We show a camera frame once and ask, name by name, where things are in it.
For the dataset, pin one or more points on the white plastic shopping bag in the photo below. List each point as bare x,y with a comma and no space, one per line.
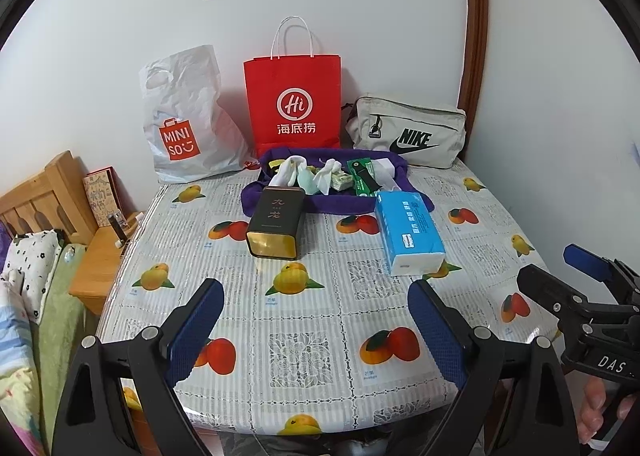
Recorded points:
185,121

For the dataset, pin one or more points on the red paper bag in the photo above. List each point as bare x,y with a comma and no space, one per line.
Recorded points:
295,106

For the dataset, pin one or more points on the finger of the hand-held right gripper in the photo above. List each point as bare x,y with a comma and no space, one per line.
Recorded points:
550,293
587,258

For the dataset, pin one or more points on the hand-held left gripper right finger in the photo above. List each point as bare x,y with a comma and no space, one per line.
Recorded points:
437,331

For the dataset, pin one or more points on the green white sponge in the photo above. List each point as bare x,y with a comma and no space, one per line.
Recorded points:
342,182

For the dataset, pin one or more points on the white polka dot pillow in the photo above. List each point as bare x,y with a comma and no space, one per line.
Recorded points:
32,261

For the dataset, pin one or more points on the brown patterned box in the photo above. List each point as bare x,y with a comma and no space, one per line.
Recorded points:
102,198

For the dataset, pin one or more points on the brown wooden door frame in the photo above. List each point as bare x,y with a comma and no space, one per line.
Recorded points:
475,36

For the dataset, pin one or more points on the black tea tin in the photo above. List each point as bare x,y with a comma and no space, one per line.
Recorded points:
275,223

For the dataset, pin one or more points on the purple towel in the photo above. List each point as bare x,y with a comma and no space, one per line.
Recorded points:
320,203

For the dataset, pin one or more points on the green bed sheet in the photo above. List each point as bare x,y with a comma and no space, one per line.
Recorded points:
60,326

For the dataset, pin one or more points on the floral quilt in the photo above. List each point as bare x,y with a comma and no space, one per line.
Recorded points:
15,361

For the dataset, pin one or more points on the person's right hand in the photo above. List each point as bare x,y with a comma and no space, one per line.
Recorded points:
595,406

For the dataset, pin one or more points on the dark green packet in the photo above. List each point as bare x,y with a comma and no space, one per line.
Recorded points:
370,171

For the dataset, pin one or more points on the grey waist bag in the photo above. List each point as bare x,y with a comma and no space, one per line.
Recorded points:
410,134

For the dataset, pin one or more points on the wooden nightstand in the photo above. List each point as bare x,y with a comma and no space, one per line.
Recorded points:
100,266

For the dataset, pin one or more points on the small dark bottle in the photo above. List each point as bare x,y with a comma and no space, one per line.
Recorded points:
120,226

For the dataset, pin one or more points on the white sponge block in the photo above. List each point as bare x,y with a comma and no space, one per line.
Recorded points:
389,170

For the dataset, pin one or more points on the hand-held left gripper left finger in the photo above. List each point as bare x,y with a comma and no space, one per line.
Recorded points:
195,331

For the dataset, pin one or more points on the blue tissue pack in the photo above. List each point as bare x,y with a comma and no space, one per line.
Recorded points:
407,231

